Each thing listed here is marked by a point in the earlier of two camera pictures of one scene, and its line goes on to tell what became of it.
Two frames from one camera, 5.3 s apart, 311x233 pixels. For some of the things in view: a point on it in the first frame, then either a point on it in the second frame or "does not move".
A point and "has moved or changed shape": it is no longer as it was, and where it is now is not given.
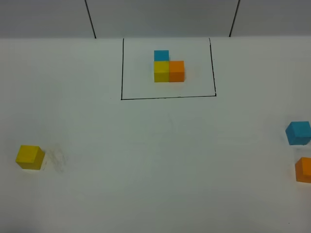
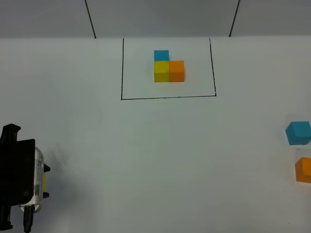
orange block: [303, 170] does not move
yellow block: [30, 157] has moved or changed shape
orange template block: [176, 70] does not move
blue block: [298, 132] does not move
